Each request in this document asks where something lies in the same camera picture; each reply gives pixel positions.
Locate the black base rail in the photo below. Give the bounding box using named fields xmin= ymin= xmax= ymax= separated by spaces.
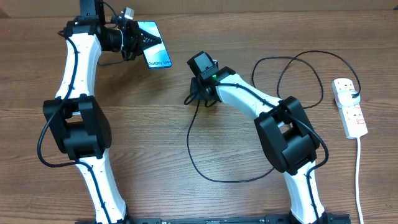
xmin=74 ymin=213 xmax=352 ymax=224

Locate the Galaxy smartphone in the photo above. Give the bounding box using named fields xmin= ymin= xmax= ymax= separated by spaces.
xmin=137 ymin=21 xmax=172 ymax=69

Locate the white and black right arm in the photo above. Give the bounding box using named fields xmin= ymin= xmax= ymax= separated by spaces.
xmin=185 ymin=52 xmax=327 ymax=223

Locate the black charging cable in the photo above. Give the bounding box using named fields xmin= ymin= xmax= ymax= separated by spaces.
xmin=186 ymin=50 xmax=362 ymax=184

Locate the white charger plug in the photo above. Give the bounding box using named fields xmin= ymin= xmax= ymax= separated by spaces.
xmin=335 ymin=90 xmax=361 ymax=108

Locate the white power strip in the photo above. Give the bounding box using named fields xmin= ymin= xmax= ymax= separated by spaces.
xmin=331 ymin=78 xmax=368 ymax=139

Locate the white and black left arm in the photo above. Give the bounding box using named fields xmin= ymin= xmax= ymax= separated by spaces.
xmin=37 ymin=1 xmax=165 ymax=223

